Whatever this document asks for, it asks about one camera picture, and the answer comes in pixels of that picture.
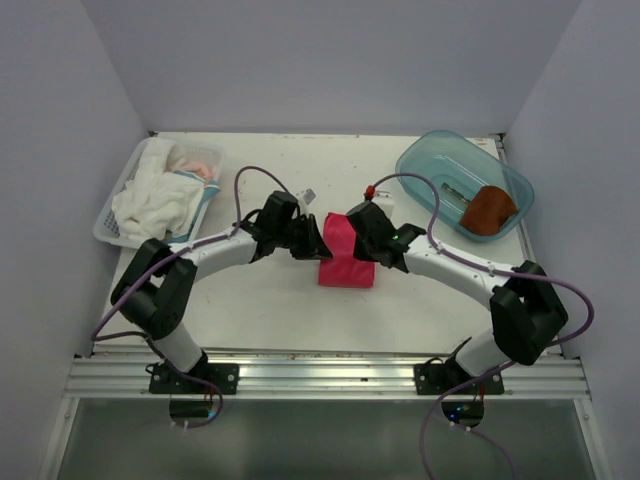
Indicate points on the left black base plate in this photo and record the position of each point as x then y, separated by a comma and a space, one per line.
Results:
224, 376

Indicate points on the white plastic basket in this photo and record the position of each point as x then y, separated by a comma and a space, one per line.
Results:
106, 228

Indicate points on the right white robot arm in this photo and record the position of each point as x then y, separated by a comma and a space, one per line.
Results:
526, 313

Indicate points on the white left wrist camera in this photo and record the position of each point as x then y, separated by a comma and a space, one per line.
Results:
306, 196

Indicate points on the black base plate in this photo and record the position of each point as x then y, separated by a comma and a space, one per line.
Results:
435, 377
224, 376

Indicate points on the pink towel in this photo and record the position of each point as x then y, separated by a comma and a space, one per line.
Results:
343, 270

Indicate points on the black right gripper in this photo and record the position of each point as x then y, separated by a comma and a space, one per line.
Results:
360, 253

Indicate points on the aluminium mounting rail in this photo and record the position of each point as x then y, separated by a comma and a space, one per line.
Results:
121, 373

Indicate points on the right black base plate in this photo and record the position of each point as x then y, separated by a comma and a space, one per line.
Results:
435, 377

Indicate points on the blue transparent plastic tub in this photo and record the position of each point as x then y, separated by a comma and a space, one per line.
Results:
459, 169

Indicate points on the blue and peach towel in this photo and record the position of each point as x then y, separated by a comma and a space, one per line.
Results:
205, 175

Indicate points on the brown towel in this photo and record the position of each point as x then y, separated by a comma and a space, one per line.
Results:
488, 211

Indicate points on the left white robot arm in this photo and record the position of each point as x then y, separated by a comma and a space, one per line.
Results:
154, 291

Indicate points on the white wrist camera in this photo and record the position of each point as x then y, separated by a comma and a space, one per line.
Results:
306, 196
385, 201

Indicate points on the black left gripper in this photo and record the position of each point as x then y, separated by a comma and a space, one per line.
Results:
313, 246

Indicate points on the white towel in basket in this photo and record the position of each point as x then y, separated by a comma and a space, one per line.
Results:
155, 199

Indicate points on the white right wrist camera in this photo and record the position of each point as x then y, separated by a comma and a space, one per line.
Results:
385, 201

